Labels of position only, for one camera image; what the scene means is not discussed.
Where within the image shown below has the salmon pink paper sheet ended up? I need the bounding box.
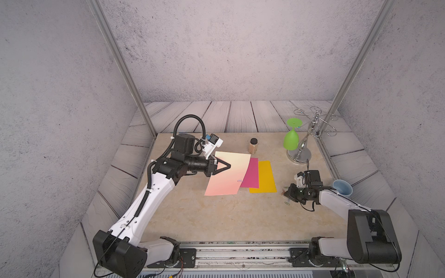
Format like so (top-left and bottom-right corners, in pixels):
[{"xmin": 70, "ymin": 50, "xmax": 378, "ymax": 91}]
[{"xmin": 205, "ymin": 151, "xmax": 251, "ymax": 196}]

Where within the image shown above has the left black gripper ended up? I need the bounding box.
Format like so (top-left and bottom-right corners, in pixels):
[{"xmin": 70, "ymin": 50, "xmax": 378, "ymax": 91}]
[{"xmin": 183, "ymin": 155, "xmax": 231, "ymax": 178}]

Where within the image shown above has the magenta paper sheet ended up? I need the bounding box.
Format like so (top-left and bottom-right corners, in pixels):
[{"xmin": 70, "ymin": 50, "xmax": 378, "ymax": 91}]
[{"xmin": 241, "ymin": 158, "xmax": 259, "ymax": 189}]

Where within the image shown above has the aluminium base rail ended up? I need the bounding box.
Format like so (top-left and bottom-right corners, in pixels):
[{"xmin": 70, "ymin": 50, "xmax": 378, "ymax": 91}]
[{"xmin": 91, "ymin": 243, "xmax": 401, "ymax": 278}]

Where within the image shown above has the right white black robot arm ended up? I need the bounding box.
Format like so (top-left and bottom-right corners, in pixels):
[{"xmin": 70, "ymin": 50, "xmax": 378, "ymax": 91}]
[{"xmin": 284, "ymin": 169, "xmax": 402, "ymax": 269}]

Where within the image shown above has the small black-capped bottle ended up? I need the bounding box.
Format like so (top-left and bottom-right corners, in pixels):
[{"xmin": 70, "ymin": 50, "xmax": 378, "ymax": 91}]
[{"xmin": 248, "ymin": 138, "xmax": 258, "ymax": 155}]

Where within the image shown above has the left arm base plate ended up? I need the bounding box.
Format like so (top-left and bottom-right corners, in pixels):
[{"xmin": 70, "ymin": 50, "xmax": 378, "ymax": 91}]
[{"xmin": 146, "ymin": 247, "xmax": 197, "ymax": 269}]

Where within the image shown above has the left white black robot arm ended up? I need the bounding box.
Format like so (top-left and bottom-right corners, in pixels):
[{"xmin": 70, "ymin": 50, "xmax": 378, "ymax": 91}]
[{"xmin": 92, "ymin": 114, "xmax": 231, "ymax": 278}]

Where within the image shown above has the yellow paper sheet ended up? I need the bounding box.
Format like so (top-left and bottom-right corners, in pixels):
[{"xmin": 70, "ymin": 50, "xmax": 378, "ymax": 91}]
[{"xmin": 249, "ymin": 161, "xmax": 277, "ymax": 193}]

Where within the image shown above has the aluminium frame post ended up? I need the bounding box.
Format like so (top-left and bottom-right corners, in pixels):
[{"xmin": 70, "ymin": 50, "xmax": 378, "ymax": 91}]
[
  {"xmin": 318, "ymin": 0, "xmax": 395, "ymax": 136},
  {"xmin": 87, "ymin": 0, "xmax": 157, "ymax": 137}
]

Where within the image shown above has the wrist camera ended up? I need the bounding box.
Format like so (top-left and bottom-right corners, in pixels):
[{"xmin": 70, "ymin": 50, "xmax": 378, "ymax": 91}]
[
  {"xmin": 294, "ymin": 172, "xmax": 308, "ymax": 188},
  {"xmin": 202, "ymin": 133, "xmax": 223, "ymax": 159}
]

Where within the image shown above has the green plastic wine glass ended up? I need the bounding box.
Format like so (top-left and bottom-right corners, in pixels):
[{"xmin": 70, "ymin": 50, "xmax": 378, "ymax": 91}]
[{"xmin": 283, "ymin": 118, "xmax": 302, "ymax": 151}]

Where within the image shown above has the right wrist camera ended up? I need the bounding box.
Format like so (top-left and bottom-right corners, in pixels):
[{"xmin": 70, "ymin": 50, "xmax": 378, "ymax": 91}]
[{"xmin": 294, "ymin": 172, "xmax": 308, "ymax": 188}]

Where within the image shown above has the right aluminium frame post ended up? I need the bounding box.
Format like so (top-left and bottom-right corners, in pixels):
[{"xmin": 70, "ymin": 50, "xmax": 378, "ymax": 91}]
[{"xmin": 318, "ymin": 0, "xmax": 395, "ymax": 136}]

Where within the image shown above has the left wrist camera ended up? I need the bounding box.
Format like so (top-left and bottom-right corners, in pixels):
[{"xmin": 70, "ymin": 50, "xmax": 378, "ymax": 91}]
[{"xmin": 202, "ymin": 133, "xmax": 223, "ymax": 159}]

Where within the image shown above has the light blue cup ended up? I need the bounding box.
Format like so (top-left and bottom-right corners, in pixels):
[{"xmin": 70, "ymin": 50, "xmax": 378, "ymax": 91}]
[{"xmin": 332, "ymin": 180, "xmax": 353, "ymax": 198}]

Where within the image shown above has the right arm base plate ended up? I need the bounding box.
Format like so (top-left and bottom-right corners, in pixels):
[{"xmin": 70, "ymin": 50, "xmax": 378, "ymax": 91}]
[{"xmin": 288, "ymin": 248, "xmax": 341, "ymax": 268}]

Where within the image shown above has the chrome glass holder stand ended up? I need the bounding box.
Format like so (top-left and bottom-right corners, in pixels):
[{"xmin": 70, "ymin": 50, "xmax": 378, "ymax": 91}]
[{"xmin": 286, "ymin": 106, "xmax": 338, "ymax": 164}]

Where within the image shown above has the left aluminium frame post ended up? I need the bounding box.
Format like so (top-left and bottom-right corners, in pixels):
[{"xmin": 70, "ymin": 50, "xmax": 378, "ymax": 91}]
[{"xmin": 87, "ymin": 0, "xmax": 157, "ymax": 137}]

